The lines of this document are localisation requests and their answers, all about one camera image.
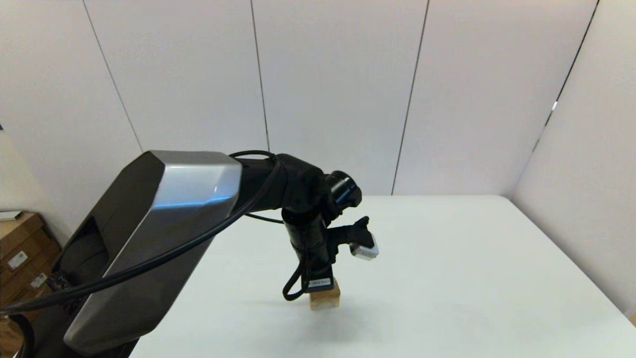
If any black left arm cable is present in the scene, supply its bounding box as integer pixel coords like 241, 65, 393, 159
0, 150, 312, 315

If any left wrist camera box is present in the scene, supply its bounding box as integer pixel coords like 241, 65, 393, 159
348, 216, 380, 262

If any arched wooden building block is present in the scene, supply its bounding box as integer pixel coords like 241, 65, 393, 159
310, 293, 342, 311

